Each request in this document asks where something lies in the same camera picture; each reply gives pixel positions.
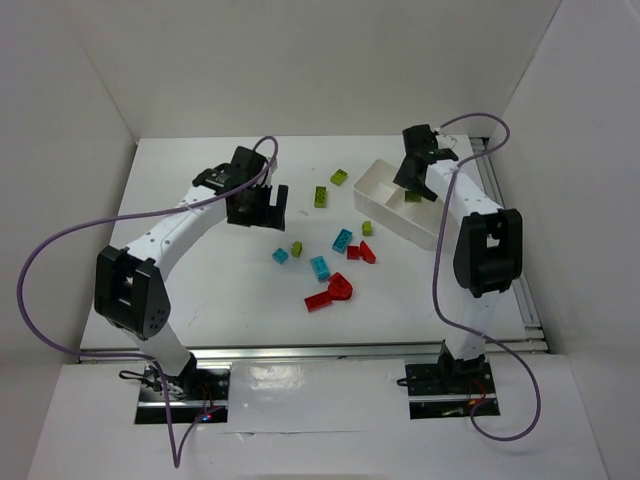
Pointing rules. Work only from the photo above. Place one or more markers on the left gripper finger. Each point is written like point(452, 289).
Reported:
point(281, 199)
point(275, 221)

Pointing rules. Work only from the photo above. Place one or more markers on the aluminium rail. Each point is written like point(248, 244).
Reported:
point(307, 352)
point(517, 322)

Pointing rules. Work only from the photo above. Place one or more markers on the green lego far brick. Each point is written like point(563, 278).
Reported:
point(339, 177)

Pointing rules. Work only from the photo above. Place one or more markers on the green curved lego brick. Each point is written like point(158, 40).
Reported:
point(412, 197)

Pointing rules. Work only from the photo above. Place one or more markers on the aluminium rail right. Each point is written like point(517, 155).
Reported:
point(517, 322)

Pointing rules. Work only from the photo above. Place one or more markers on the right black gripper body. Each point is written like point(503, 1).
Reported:
point(415, 170)

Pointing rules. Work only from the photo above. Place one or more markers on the red flat long lego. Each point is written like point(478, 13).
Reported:
point(318, 301)

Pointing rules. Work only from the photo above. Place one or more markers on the cyan curved lego brick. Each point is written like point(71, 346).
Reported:
point(320, 268)

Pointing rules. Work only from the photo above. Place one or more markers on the green long lego brick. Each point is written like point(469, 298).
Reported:
point(320, 197)

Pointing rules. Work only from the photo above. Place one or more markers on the cyan long lego upturned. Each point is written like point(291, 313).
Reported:
point(342, 241)

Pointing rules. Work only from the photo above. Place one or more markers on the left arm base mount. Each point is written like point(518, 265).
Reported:
point(210, 401)

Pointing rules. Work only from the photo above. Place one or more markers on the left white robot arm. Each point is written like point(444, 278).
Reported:
point(130, 291)

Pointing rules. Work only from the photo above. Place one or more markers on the aluminium rail front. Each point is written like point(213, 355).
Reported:
point(307, 352)

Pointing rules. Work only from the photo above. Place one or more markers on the small red square lego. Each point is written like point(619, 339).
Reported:
point(353, 252)

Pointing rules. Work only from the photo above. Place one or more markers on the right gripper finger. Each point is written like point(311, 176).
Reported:
point(427, 193)
point(402, 179)

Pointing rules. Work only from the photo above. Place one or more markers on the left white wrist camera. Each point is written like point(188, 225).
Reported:
point(273, 164)

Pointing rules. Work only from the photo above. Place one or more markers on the small green lego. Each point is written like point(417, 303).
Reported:
point(296, 249)
point(367, 228)

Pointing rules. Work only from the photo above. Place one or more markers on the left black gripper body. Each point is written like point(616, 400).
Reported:
point(248, 211)

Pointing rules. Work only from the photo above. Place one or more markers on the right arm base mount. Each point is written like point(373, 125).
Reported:
point(449, 388)

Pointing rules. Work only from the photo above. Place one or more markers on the small cyan square lego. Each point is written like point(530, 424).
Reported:
point(280, 256)

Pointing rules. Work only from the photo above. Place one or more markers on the red sloped lego brick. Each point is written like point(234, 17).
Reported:
point(366, 253)

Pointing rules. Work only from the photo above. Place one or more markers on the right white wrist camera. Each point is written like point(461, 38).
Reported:
point(446, 141)

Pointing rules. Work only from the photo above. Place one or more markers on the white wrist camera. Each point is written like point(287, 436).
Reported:
point(446, 141)
point(273, 164)

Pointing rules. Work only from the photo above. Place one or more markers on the red arch lego brick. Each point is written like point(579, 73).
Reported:
point(339, 288)

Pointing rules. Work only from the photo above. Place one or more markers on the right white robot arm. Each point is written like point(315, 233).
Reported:
point(488, 253)

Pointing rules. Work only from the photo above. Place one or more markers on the white three-compartment tray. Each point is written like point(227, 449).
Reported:
point(379, 198)

